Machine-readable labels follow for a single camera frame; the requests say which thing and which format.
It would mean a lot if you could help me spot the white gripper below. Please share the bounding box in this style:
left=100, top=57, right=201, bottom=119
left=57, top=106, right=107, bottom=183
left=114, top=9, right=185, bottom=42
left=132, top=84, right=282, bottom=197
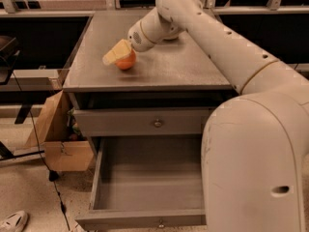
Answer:
left=102, top=16, right=160, bottom=65

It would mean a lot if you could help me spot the orange fruit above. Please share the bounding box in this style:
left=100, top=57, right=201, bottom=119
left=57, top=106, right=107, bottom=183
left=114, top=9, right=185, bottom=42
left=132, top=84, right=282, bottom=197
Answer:
left=115, top=50, right=136, bottom=71

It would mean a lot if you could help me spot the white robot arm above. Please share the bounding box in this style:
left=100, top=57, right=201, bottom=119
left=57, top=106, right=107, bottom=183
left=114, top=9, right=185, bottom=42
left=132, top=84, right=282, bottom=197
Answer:
left=103, top=0, right=309, bottom=232

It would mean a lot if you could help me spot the grey wooden drawer cabinet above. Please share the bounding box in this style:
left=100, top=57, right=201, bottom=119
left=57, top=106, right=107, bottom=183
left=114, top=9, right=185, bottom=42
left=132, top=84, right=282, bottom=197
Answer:
left=64, top=10, right=237, bottom=152

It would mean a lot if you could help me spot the grey top drawer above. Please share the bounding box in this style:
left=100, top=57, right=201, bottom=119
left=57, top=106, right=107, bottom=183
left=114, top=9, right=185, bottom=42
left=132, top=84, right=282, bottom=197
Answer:
left=74, top=107, right=212, bottom=136

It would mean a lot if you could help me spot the open grey middle drawer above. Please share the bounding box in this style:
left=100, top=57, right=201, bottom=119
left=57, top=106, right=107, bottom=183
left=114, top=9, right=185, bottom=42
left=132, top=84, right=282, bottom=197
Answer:
left=76, top=135, right=206, bottom=232

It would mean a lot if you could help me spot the white paper bowl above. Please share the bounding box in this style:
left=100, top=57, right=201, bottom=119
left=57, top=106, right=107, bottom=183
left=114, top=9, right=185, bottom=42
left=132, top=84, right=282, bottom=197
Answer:
left=163, top=33, right=180, bottom=41

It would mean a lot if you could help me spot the brown cardboard box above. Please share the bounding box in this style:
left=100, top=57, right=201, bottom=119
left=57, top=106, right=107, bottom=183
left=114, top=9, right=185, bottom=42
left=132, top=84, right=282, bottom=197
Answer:
left=25, top=91, right=94, bottom=172

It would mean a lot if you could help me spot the white sneaker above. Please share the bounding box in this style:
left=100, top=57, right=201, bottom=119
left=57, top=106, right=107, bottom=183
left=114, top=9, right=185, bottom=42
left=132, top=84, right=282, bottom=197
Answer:
left=0, top=211, right=28, bottom=232

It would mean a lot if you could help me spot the black floor cable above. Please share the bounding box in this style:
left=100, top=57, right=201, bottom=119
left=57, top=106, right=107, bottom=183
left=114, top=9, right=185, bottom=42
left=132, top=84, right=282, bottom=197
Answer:
left=9, top=71, right=70, bottom=230

